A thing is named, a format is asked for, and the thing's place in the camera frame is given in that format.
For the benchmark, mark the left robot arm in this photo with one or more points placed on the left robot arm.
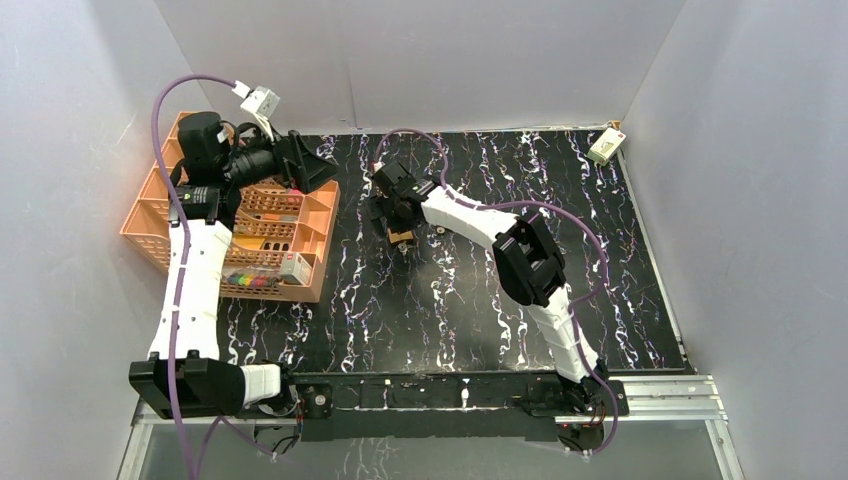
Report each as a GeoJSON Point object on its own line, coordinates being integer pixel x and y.
{"type": "Point", "coordinates": [183, 374]}

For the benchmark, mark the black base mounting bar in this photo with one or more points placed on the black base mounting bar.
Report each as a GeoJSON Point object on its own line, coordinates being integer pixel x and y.
{"type": "Point", "coordinates": [484, 404]}

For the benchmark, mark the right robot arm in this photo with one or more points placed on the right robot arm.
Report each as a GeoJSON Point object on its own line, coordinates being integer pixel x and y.
{"type": "Point", "coordinates": [530, 267]}

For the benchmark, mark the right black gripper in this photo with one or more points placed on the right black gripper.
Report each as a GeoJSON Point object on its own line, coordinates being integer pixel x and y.
{"type": "Point", "coordinates": [380, 209]}

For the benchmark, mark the coloured marker set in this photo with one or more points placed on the coloured marker set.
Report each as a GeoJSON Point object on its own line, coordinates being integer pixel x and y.
{"type": "Point", "coordinates": [252, 278]}

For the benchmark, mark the small white green box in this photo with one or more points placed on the small white green box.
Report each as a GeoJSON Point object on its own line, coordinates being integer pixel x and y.
{"type": "Point", "coordinates": [606, 146]}

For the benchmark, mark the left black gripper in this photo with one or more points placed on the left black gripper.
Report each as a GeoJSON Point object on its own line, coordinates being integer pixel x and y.
{"type": "Point", "coordinates": [287, 160]}

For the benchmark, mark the white staple box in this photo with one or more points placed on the white staple box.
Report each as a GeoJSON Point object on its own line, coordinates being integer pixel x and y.
{"type": "Point", "coordinates": [295, 269]}

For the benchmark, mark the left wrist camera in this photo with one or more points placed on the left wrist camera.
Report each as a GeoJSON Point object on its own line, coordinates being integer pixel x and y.
{"type": "Point", "coordinates": [261, 103]}

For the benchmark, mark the aluminium frame rail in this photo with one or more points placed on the aluminium frame rail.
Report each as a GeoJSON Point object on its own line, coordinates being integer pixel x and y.
{"type": "Point", "coordinates": [650, 398]}

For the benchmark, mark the orange plastic desk organizer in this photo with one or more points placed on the orange plastic desk organizer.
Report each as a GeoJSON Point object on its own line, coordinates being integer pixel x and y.
{"type": "Point", "coordinates": [275, 219]}

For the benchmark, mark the large brass padlock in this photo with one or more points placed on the large brass padlock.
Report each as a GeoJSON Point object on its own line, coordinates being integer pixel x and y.
{"type": "Point", "coordinates": [404, 242]}

